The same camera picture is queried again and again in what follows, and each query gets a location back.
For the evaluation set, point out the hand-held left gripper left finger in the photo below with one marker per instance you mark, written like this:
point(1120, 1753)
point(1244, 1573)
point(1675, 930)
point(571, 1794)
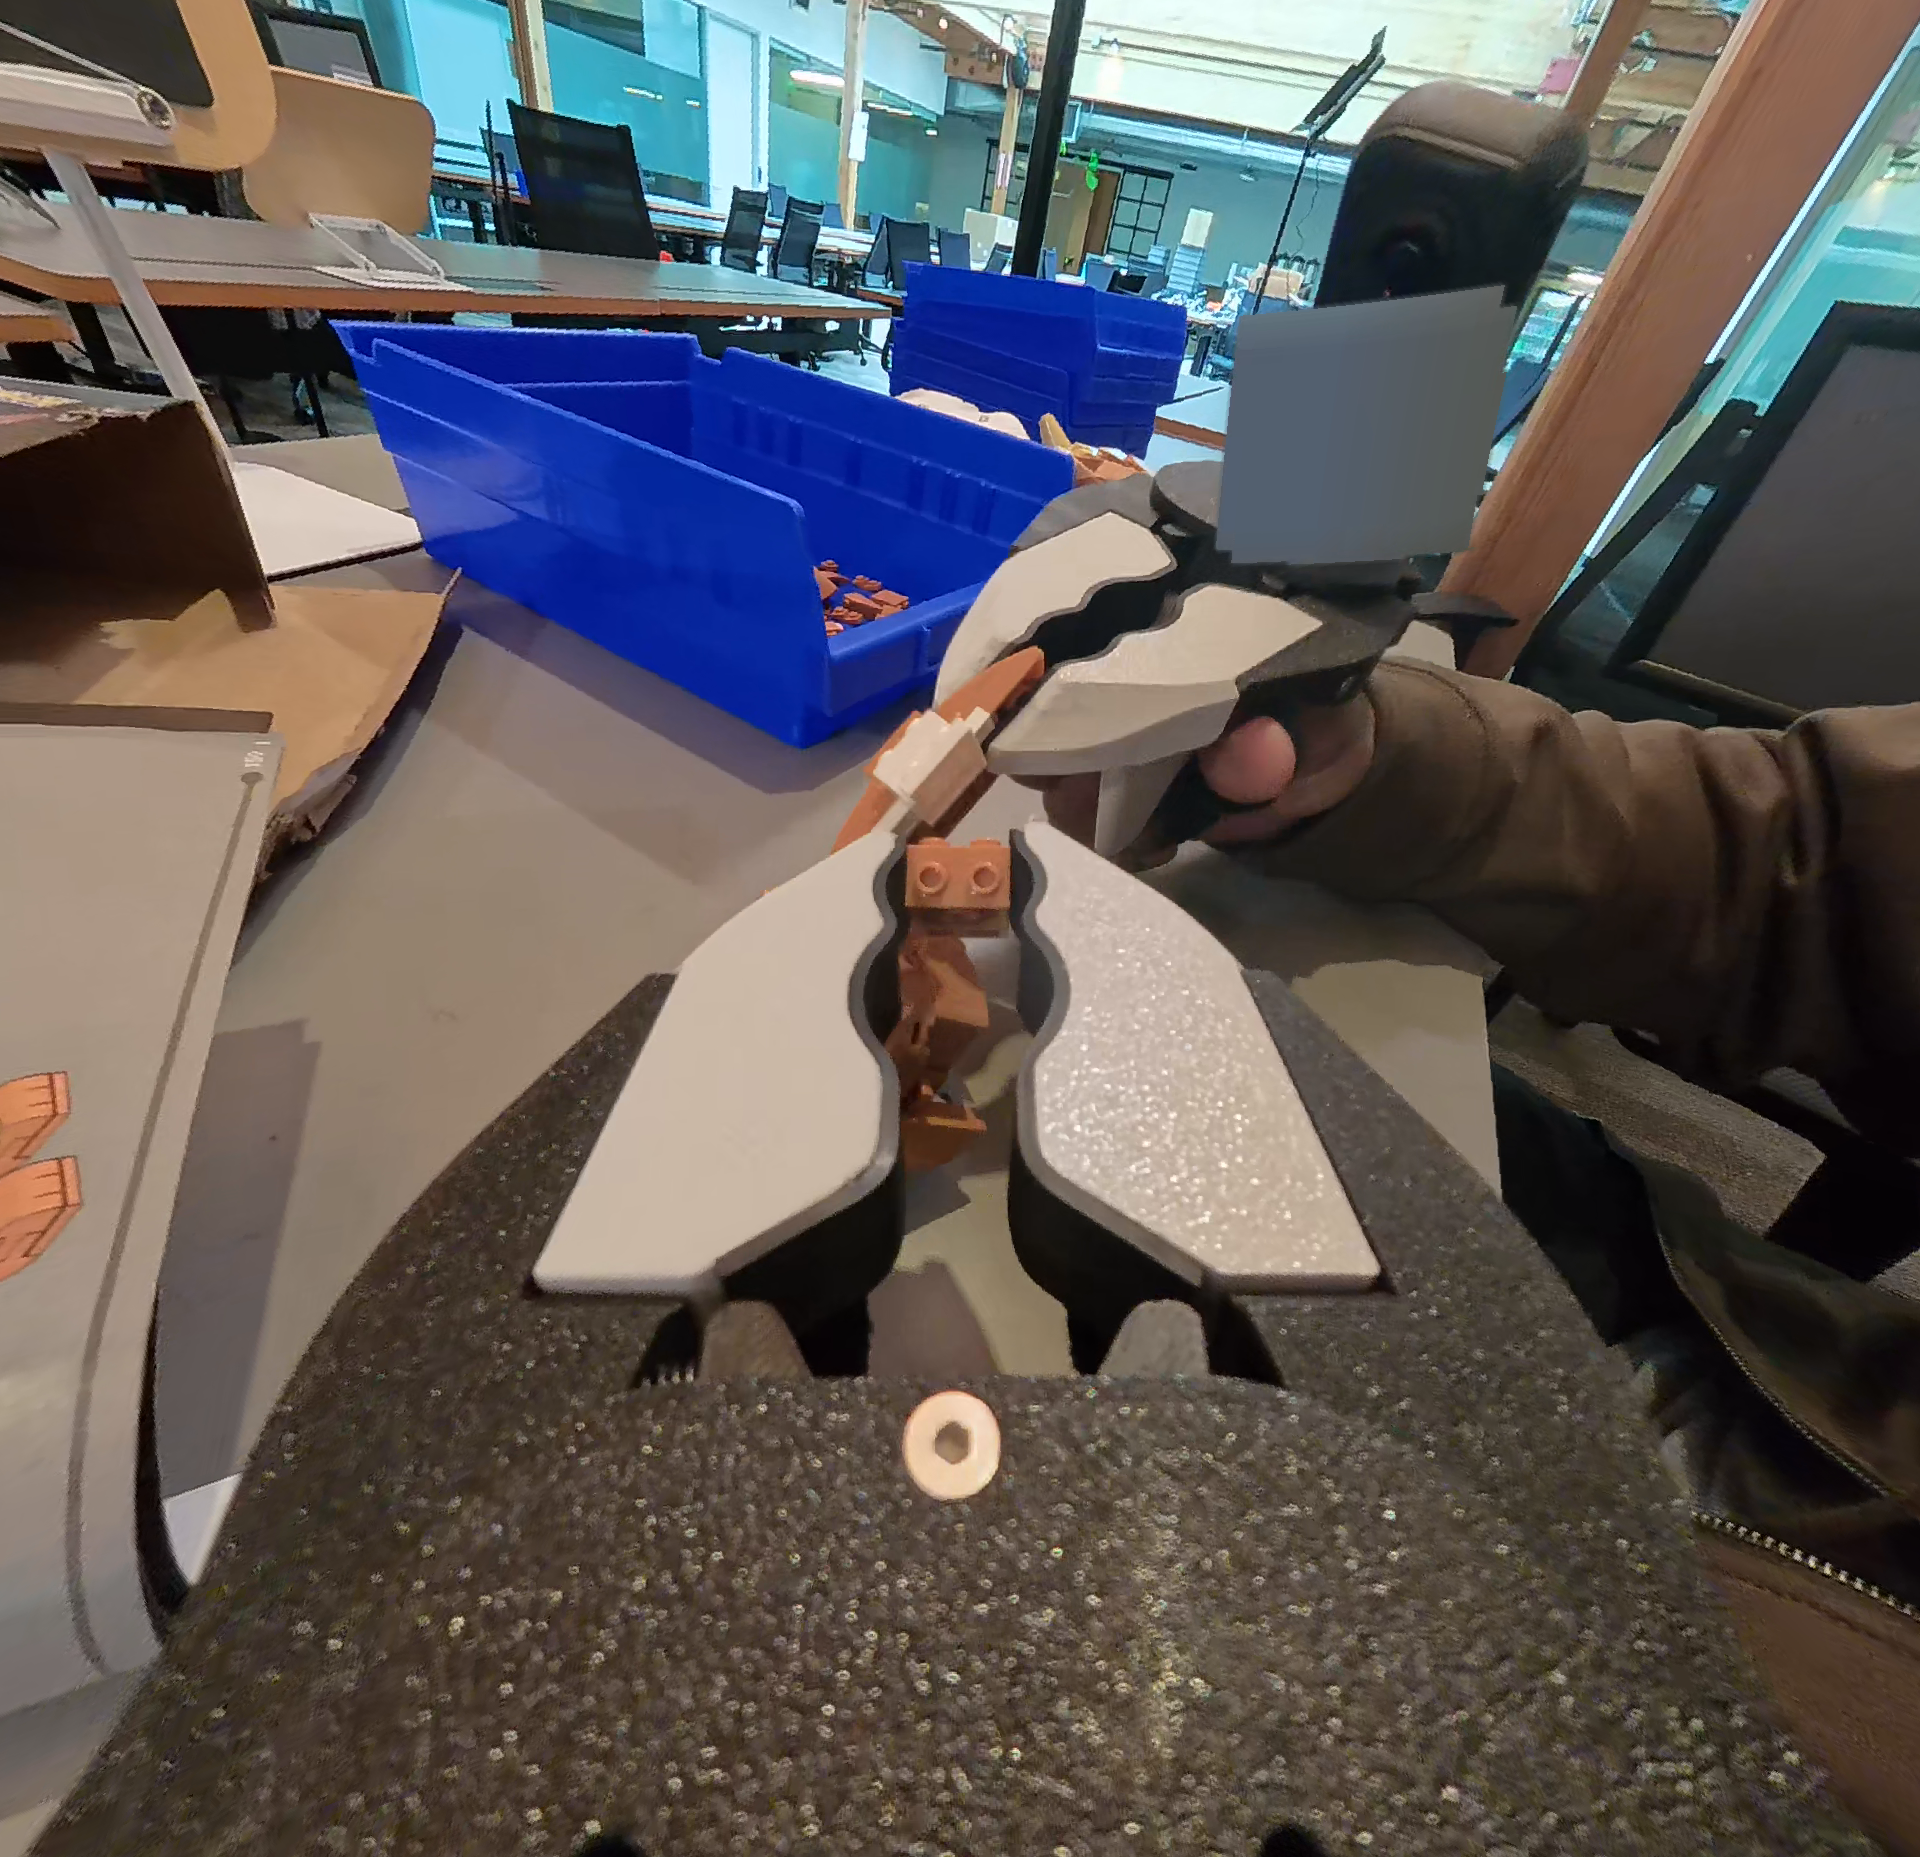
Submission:
point(706, 1136)

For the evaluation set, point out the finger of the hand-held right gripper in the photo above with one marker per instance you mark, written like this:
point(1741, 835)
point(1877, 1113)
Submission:
point(1050, 574)
point(1200, 672)

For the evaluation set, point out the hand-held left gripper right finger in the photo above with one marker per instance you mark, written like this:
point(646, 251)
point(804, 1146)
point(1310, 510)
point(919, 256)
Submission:
point(1200, 1136)

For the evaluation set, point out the brown brick body model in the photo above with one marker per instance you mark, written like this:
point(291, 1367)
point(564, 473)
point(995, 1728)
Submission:
point(1097, 462)

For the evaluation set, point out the pile of brown bricks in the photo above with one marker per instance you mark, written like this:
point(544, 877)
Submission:
point(855, 597)

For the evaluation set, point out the brown and white bar brick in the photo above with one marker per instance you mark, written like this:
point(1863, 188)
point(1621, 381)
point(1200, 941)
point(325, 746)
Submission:
point(936, 755)

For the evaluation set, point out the brown brick assembly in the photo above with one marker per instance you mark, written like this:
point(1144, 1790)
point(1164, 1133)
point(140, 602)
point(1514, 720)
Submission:
point(954, 973)

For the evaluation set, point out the blue plastic bin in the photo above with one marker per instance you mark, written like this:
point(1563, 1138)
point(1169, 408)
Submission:
point(601, 510)

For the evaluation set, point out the person's right forearm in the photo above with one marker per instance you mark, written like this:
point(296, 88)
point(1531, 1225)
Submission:
point(1651, 867)

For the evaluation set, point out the grey desk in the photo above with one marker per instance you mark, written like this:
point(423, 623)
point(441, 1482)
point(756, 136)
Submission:
point(511, 867)

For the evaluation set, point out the black floor lamp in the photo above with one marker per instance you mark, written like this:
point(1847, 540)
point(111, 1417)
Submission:
point(1335, 88)

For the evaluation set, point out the cream brick model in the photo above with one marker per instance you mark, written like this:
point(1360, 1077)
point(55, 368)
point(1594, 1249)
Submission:
point(962, 409)

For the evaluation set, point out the stack of blue bins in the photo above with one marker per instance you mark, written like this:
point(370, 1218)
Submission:
point(1036, 344)

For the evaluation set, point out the wooden ceiling beam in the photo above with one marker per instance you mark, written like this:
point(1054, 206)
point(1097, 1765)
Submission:
point(1710, 269)

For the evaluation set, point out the black pole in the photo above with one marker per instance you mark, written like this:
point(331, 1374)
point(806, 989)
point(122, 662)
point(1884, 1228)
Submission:
point(1050, 88)

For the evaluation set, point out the black computer monitor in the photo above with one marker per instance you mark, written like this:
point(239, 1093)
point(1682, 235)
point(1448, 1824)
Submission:
point(1800, 538)

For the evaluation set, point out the black office chair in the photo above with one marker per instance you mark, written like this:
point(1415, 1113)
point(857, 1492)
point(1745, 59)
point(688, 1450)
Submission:
point(577, 185)

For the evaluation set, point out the fox print instruction booklet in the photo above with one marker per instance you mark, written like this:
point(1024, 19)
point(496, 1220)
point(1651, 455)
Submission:
point(90, 930)

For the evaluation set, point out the printed cardboard box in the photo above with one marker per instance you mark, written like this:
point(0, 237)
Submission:
point(182, 658)

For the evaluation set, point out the white table leg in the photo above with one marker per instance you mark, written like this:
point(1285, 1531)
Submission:
point(119, 284)

